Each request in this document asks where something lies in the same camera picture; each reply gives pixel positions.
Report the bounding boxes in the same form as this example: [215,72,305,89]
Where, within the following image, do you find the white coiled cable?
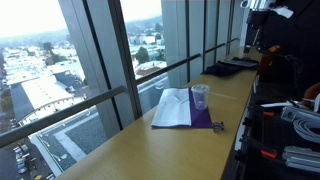
[292,117,320,145]

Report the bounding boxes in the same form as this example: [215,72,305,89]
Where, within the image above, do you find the black cloth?
[201,56,260,78]

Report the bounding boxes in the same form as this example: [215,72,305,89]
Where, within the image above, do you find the white folded cloth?
[151,87,193,128]

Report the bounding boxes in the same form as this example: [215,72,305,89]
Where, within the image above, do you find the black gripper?
[245,9,270,54]

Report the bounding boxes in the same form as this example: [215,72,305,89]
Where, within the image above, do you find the black breadboard table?
[221,76,320,180]

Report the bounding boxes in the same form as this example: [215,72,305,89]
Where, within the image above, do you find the grey metal handrail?
[134,52,203,86]
[0,85,127,150]

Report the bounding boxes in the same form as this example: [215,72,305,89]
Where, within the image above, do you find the white power strip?
[280,105,320,125]

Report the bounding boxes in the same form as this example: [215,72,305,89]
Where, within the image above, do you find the black clamp orange handle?
[242,105,277,128]
[237,135,279,162]

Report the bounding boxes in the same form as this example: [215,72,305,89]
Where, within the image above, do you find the black staple remover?
[212,121,226,133]

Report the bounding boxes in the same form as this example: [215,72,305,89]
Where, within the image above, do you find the clear plastic cup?
[190,83,212,111]

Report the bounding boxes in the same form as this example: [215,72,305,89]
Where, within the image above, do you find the grey metal bars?
[282,145,320,175]

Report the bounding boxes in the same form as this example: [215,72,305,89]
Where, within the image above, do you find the clear plastic straw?
[209,91,238,101]

